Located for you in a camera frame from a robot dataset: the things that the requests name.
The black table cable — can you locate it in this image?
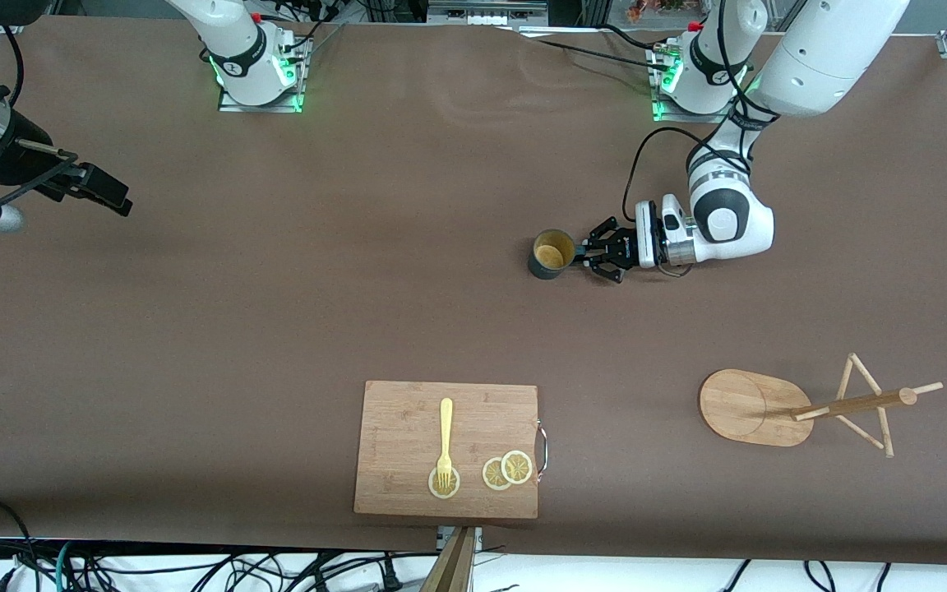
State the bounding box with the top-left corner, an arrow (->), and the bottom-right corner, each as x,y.
515,29 -> 676,73

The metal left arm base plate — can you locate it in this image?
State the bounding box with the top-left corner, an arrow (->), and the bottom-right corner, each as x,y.
651,41 -> 741,124

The brown table cover sheet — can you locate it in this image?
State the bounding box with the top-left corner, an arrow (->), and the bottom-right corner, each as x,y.
0,15 -> 947,568

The teal floor cable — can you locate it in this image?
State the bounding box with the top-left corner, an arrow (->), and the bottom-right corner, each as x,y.
54,540 -> 80,592

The yellow plastic fork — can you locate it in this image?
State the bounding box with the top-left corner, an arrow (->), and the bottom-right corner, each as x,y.
436,398 -> 455,493

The grey metal device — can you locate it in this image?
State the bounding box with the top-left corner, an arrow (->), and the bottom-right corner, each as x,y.
427,0 -> 550,25

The wooden cutting board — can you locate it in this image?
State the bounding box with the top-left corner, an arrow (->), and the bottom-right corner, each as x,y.
353,380 -> 540,520

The metal clamp bracket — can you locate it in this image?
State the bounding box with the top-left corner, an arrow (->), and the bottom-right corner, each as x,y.
438,526 -> 483,553

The wooden cup rack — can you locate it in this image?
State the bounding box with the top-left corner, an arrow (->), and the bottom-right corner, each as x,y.
699,354 -> 945,460

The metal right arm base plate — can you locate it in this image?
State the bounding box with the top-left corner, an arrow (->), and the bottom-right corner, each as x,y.
219,33 -> 307,114

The brown wooden beam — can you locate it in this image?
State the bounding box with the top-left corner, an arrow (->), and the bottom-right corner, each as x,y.
420,528 -> 475,592

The teal cup yellow inside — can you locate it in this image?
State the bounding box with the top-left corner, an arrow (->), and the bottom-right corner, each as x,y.
528,229 -> 589,281

